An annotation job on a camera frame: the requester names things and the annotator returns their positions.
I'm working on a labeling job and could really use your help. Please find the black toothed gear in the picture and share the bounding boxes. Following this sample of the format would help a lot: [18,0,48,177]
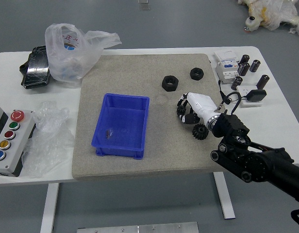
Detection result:
[192,123,209,140]

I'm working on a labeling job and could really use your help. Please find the small black hex nut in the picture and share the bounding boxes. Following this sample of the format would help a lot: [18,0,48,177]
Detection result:
[190,67,204,80]

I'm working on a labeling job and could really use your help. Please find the black adapter cord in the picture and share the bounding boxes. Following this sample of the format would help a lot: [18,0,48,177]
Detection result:
[218,80,234,105]

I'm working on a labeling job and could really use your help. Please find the grey push-button control box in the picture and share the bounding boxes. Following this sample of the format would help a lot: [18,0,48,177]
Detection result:
[0,105,36,177]

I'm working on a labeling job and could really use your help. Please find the grey-brown foam mat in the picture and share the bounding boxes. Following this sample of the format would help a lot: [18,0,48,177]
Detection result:
[71,53,225,182]

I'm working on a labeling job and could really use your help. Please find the white table leg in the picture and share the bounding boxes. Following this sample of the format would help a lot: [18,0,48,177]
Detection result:
[40,183,60,233]
[213,171,236,220]

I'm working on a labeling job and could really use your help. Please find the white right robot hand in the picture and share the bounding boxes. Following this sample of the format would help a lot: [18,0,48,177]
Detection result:
[176,91,217,126]

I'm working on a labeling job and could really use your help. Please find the clear bubble wrap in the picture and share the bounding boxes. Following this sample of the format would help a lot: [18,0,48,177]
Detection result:
[21,101,76,178]

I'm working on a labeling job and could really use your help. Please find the translucent white plastic bag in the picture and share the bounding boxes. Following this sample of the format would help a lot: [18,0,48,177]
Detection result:
[44,23,122,88]

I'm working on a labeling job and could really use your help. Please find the white circuit breaker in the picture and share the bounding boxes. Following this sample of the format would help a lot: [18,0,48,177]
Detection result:
[214,50,240,84]

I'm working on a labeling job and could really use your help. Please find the black power adapter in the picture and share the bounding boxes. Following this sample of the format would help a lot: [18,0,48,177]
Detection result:
[246,89,267,102]

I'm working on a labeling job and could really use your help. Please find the blue plastic box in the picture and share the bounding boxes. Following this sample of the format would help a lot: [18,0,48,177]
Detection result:
[91,93,150,161]

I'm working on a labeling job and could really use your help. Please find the white power socket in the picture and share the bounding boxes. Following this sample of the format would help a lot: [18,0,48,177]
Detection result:
[237,85,263,107]

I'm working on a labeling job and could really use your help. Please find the big black hex nut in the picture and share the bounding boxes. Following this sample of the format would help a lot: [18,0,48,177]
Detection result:
[161,75,180,92]

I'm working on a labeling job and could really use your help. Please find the large grey metal plate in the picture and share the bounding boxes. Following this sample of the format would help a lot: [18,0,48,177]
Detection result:
[76,222,199,233]

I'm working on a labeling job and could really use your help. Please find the black wrapped device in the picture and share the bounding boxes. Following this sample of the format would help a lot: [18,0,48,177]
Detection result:
[19,45,52,90]

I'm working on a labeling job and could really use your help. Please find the plush toy in plastic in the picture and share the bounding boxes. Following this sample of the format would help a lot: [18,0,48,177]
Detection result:
[237,0,299,37]

